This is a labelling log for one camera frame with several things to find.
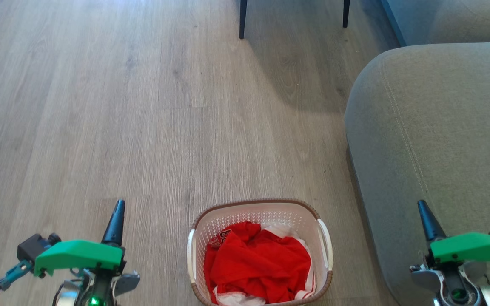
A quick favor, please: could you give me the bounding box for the white laundry basket brown rim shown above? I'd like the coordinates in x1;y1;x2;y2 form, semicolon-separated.
187;199;334;306

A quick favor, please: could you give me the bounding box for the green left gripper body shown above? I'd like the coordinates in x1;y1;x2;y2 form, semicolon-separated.
34;240;140;306

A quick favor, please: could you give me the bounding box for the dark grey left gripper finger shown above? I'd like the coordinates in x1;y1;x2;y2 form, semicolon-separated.
102;200;125;247

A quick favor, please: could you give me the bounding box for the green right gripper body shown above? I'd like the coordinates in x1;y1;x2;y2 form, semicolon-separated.
411;232;490;304

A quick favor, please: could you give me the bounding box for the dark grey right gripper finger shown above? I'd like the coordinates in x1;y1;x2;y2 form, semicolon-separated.
418;200;447;243

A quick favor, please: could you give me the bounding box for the grey-blue upholstered furniture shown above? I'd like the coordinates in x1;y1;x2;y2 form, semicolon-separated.
380;0;490;47

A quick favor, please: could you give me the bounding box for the teal cable connector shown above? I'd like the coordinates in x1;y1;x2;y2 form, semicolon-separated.
0;260;34;291

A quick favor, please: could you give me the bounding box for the grey fabric sofa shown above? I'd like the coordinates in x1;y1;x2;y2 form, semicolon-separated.
345;41;490;306

